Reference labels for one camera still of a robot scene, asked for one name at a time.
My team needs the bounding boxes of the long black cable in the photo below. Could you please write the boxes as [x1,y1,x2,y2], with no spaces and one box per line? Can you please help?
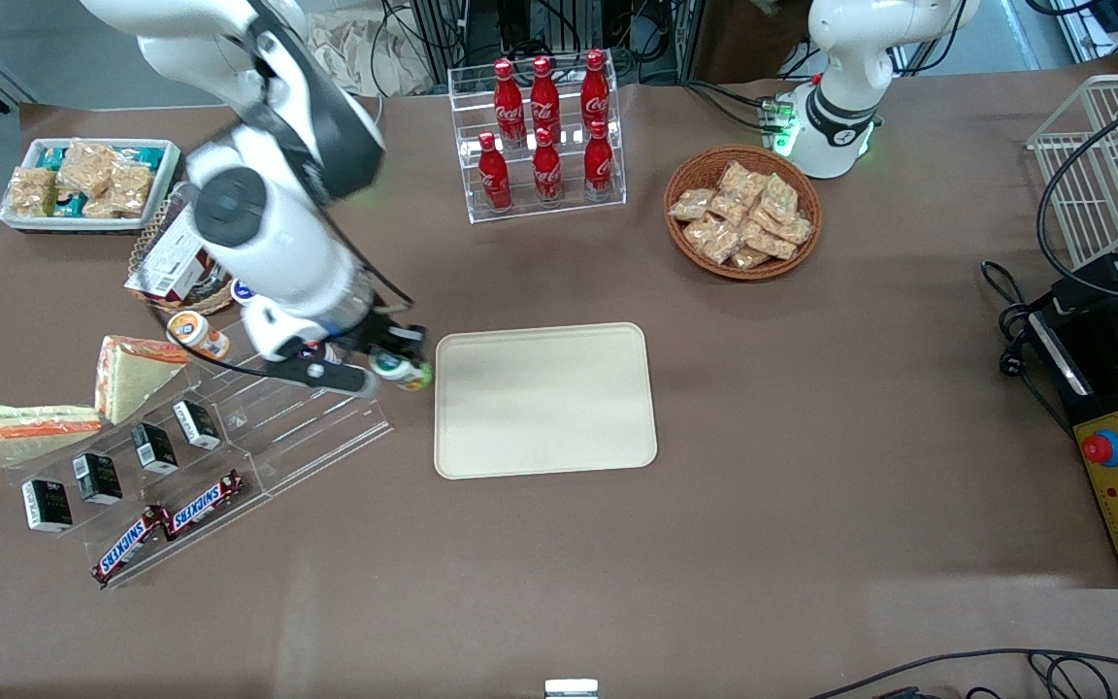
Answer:
[806,649,1118,699]

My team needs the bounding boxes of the sandwich with orange filling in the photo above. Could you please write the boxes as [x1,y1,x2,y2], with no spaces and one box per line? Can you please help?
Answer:
[0,419,104,469]

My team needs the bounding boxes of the black arm base cables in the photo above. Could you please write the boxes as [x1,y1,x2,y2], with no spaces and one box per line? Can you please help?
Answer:
[683,80,783,134]

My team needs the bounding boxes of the large wicker basket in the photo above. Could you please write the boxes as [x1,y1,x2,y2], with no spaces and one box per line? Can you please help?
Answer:
[664,146,823,283]

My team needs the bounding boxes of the white wire basket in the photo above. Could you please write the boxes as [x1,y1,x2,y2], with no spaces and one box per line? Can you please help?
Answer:
[1025,73,1118,273]

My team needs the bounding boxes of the looped black cable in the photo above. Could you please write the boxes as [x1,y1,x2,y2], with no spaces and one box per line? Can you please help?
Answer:
[1025,652,1118,699]

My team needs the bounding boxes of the black control box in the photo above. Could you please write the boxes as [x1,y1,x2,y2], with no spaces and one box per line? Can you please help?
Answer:
[1020,218,1118,588]

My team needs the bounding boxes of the crumpled beige paper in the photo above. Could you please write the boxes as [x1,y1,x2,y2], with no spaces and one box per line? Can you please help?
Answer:
[305,10,448,98]

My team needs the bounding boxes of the sandwich with green filling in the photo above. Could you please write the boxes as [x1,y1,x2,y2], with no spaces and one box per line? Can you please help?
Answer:
[0,403,99,428]

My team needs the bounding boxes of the small wicker basket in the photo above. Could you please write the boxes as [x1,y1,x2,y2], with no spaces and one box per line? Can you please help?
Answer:
[127,184,235,316]

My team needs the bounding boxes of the small black box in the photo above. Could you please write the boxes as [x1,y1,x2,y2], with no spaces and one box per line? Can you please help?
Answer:
[174,399,222,451]
[21,479,74,533]
[131,422,179,476]
[73,452,123,506]

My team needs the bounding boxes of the orange gum bottle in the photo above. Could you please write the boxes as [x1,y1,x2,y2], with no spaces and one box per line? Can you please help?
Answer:
[167,311,231,360]

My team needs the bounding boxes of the white red carton box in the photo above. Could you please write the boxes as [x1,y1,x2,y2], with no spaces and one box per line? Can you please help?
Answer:
[132,209,220,297]

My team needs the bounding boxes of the cream rectangular tray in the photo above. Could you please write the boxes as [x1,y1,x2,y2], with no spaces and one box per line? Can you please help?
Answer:
[433,322,659,481]

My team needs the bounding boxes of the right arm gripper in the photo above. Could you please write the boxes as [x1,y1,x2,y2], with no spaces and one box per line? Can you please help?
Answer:
[247,296,427,397]

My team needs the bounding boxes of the green gum bottle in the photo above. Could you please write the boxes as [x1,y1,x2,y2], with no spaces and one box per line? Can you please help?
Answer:
[370,351,435,392]

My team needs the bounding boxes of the clear acrylic bottle rack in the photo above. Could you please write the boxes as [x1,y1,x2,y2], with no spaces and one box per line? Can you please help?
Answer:
[447,53,628,226]

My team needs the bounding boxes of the black power cable with plug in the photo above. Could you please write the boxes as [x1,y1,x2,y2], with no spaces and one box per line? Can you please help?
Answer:
[981,260,1055,409]

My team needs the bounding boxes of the Snickers bar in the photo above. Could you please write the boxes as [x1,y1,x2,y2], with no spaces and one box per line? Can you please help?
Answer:
[163,470,244,541]
[90,505,170,586]

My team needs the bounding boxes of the black equipment rack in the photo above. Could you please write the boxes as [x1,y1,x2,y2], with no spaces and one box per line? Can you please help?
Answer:
[379,0,710,86]

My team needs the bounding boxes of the white plastic bin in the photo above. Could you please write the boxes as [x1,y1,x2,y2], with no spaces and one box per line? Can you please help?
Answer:
[0,138,181,234]

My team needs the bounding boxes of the rice cracker pack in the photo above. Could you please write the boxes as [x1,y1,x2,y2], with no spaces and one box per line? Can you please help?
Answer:
[61,142,118,198]
[83,163,154,219]
[8,167,59,216]

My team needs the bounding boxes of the red cola bottle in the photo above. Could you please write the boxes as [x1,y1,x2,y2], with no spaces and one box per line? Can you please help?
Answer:
[493,58,526,147]
[530,55,561,142]
[532,127,564,205]
[580,49,611,132]
[583,120,615,200]
[477,132,512,212]

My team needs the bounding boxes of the silver metal bar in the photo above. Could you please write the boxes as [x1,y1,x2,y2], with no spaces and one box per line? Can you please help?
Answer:
[1030,313,1094,397]

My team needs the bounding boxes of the clear acrylic stepped display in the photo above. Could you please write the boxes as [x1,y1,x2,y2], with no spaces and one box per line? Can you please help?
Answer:
[0,354,395,588]

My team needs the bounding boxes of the thick black curved cable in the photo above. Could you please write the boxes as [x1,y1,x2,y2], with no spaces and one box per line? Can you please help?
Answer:
[1036,87,1118,302]

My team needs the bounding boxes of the upright triangle sandwich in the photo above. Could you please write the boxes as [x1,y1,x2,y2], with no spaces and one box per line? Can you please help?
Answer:
[95,335,189,425]

